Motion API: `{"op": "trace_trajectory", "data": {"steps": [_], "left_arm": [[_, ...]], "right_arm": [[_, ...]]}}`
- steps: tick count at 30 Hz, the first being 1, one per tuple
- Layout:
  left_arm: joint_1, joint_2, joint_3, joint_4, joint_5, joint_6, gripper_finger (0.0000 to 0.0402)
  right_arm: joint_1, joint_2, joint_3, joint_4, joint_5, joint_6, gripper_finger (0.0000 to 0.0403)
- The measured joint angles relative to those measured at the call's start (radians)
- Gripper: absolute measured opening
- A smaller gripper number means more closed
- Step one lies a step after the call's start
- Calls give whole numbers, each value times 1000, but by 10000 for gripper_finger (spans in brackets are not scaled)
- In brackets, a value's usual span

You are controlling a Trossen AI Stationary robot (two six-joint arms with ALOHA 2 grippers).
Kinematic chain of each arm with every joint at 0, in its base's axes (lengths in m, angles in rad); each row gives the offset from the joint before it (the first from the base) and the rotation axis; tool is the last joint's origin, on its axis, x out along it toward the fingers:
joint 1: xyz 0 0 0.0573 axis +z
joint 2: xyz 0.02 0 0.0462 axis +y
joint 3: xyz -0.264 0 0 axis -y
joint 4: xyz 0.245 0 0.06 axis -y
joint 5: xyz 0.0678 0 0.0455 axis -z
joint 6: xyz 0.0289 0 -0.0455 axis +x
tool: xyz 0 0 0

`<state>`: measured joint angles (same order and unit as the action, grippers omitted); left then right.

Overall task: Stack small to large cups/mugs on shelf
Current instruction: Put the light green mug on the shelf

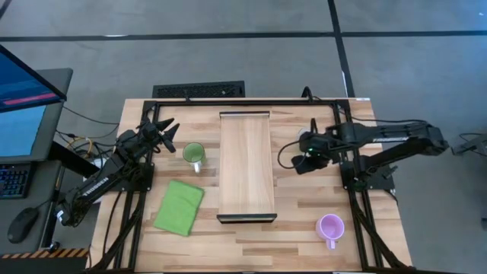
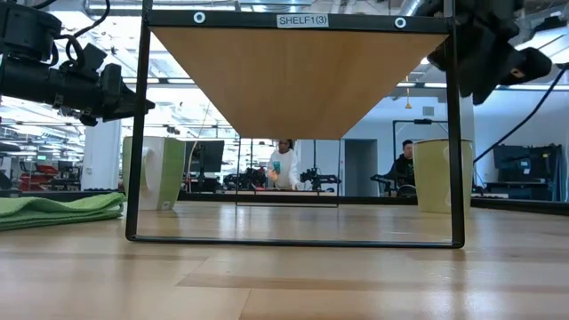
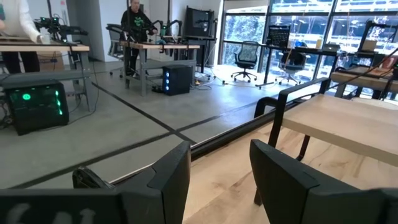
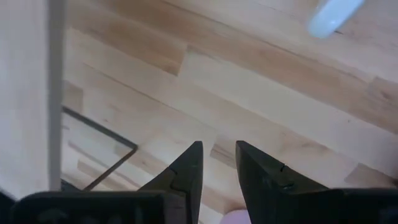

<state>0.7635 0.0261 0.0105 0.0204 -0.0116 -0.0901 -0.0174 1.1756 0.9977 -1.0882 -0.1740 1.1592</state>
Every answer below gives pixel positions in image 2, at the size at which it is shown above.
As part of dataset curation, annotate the large pale green mug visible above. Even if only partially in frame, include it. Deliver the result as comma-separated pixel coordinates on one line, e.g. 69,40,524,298
413,138,474,215

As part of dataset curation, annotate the wooden shelf black frame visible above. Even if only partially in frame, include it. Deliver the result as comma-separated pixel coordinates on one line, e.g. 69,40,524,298
124,0,466,250

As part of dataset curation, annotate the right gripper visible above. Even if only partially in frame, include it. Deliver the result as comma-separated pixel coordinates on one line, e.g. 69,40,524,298
426,0,526,107

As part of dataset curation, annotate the medium green mug white handle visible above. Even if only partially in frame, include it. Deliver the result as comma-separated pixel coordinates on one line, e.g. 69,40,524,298
122,135,187,212

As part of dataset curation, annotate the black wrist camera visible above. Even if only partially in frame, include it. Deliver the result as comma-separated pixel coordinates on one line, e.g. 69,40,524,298
500,46,554,87
82,43,109,73

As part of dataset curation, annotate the black gantry stand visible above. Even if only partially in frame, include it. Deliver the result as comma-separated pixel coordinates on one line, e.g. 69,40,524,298
392,118,449,196

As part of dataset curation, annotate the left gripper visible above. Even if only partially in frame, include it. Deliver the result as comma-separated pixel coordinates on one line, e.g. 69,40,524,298
99,63,156,123

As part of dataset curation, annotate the dark flat monitor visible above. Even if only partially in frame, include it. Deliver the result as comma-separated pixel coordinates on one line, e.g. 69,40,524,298
184,140,226,193

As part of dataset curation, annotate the green folded cloth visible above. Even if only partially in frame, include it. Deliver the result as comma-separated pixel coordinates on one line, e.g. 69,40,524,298
0,191,127,232

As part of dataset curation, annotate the person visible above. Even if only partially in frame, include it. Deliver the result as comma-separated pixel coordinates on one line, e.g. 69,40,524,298
266,139,301,191
383,139,417,197

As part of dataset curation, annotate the white shelf label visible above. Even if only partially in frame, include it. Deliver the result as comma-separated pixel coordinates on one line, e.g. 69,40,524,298
276,13,331,29

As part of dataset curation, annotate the black aluminium table frame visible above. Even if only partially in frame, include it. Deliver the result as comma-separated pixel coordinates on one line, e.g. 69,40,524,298
0,188,569,218

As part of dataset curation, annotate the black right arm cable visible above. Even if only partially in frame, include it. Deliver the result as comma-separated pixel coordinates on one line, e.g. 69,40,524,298
472,64,569,164

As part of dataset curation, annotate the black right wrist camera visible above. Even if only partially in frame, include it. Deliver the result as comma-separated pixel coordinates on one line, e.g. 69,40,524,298
500,46,554,87

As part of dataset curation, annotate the red black machine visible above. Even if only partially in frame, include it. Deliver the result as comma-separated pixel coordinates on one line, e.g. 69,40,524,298
19,160,82,192

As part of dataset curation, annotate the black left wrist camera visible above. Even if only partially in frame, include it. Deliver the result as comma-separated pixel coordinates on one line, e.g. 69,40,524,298
82,43,109,73

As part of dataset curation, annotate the white pillar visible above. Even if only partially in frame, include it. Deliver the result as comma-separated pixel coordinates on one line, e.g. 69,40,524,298
81,119,123,191

